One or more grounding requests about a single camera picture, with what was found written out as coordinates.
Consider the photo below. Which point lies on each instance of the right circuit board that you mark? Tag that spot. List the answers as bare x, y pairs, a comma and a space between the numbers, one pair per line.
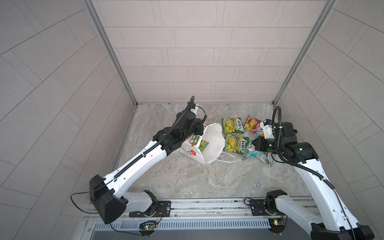
277, 226

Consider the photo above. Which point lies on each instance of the mango Fox's candy packet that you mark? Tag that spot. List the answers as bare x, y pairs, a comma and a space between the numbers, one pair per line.
203, 145

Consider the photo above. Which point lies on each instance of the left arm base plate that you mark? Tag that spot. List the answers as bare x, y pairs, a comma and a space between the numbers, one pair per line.
157, 209

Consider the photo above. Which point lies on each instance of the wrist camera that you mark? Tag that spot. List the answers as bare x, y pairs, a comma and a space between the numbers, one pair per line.
194, 109
267, 129

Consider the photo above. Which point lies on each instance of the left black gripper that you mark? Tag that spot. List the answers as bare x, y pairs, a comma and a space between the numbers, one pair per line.
197, 124

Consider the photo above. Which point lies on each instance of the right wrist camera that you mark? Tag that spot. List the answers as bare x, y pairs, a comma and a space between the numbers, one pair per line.
267, 129

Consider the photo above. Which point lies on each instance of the circuit board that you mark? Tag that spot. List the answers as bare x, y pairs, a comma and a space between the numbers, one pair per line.
148, 226
277, 226

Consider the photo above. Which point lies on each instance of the orange pink Fox's candy packet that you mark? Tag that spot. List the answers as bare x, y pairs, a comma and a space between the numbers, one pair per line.
252, 124

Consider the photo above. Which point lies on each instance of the white paper bag red flower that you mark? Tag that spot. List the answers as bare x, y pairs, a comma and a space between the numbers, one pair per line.
208, 147

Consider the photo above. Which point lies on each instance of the left circuit board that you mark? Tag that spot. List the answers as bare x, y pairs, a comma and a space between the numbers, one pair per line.
148, 226

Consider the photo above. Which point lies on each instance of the teal candy packet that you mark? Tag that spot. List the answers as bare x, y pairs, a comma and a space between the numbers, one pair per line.
251, 151

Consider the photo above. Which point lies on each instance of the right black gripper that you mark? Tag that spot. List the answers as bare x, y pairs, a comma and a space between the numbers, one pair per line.
258, 145

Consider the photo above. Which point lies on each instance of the green yellow Fox's candy packet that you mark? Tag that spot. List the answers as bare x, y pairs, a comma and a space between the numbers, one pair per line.
233, 125

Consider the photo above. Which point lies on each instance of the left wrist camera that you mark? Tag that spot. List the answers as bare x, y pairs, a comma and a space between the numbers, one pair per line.
194, 109

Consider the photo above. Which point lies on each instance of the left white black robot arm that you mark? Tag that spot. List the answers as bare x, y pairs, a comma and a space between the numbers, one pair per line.
109, 195

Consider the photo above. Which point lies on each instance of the aluminium mounting rail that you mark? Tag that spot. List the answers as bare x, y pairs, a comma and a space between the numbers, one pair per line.
222, 208

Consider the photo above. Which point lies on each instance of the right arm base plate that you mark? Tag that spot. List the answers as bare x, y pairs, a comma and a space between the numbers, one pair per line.
258, 208

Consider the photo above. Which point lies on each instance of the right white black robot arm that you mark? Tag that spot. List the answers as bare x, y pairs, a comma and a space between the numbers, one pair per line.
335, 221

